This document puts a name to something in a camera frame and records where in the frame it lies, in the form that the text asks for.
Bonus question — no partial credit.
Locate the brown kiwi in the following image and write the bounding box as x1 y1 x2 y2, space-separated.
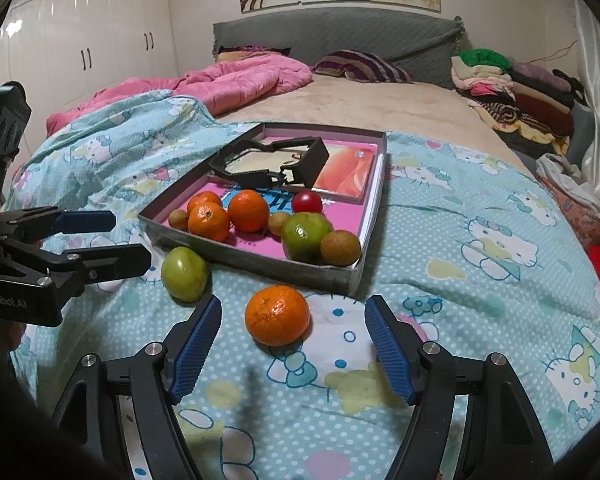
320 230 362 266
268 211 290 238
168 208 188 231

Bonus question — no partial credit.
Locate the red tomato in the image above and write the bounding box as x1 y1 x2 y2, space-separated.
291 191 323 214

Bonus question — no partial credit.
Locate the orange red booklet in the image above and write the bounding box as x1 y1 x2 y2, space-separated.
313 143 377 202

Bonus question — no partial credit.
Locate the floral pillow under quilt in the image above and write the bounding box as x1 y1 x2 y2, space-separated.
215 46 291 63

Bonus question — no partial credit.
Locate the stack of folded clothes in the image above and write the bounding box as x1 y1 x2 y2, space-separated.
451 49 595 166

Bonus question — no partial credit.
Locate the small green apple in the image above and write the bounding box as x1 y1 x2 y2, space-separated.
161 247 209 304

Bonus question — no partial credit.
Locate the pink workbook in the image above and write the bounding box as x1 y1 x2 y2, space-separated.
159 135 379 262

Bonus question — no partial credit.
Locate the large orange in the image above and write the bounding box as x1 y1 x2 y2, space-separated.
244 285 311 347

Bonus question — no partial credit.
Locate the black plastic frame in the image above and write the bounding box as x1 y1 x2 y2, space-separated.
209 136 329 190

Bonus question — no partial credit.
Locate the grey headboard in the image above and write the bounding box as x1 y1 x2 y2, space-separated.
212 6 465 89

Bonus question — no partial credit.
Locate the striped purple pillow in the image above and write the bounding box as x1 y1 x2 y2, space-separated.
312 50 413 84

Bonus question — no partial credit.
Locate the pink quilt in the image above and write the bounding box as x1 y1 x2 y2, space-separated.
46 53 313 136

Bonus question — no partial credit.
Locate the large green apple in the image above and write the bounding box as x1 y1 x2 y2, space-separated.
280 211 334 263

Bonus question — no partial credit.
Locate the beige bed sheet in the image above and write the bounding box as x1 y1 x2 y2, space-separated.
219 75 529 174

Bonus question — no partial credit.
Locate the small tangerine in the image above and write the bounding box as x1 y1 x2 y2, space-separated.
187 191 222 214
187 202 230 242
227 190 270 233

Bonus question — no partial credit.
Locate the white crumpled garment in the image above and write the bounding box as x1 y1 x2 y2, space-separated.
535 154 600 214

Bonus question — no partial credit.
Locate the hello kitty blue blanket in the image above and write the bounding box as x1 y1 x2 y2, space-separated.
7 90 600 479

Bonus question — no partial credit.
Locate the white wardrobe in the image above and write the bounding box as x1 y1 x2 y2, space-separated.
0 0 178 174

